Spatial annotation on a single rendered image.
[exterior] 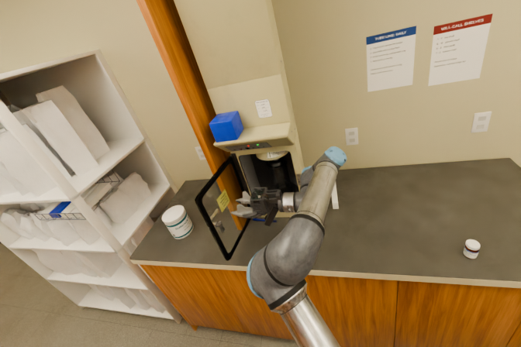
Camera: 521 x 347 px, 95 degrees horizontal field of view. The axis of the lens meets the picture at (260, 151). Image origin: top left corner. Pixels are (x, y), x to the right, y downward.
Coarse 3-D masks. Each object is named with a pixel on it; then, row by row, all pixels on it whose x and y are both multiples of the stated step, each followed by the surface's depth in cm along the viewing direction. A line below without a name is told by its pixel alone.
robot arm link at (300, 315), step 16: (256, 256) 64; (256, 272) 61; (256, 288) 63; (272, 288) 58; (288, 288) 58; (304, 288) 60; (272, 304) 58; (288, 304) 57; (304, 304) 58; (288, 320) 58; (304, 320) 56; (320, 320) 58; (304, 336) 55; (320, 336) 55
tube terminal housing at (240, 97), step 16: (256, 80) 93; (272, 80) 92; (224, 96) 100; (240, 96) 98; (256, 96) 97; (272, 96) 95; (288, 96) 101; (224, 112) 104; (240, 112) 102; (256, 112) 101; (272, 112) 99; (288, 112) 98
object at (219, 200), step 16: (224, 176) 109; (208, 192) 98; (224, 192) 109; (240, 192) 121; (208, 208) 98; (224, 208) 108; (224, 224) 108; (240, 224) 121; (224, 240) 108; (224, 256) 109
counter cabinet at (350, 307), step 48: (192, 288) 144; (240, 288) 131; (336, 288) 112; (384, 288) 104; (432, 288) 97; (480, 288) 91; (288, 336) 152; (336, 336) 138; (384, 336) 127; (432, 336) 117; (480, 336) 108
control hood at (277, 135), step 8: (248, 128) 105; (256, 128) 103; (264, 128) 101; (272, 128) 99; (280, 128) 97; (288, 128) 96; (240, 136) 100; (248, 136) 98; (256, 136) 96; (264, 136) 94; (272, 136) 93; (280, 136) 92; (288, 136) 93; (216, 144) 100; (224, 144) 99; (232, 144) 99; (240, 144) 99; (272, 144) 101; (280, 144) 101; (288, 144) 101
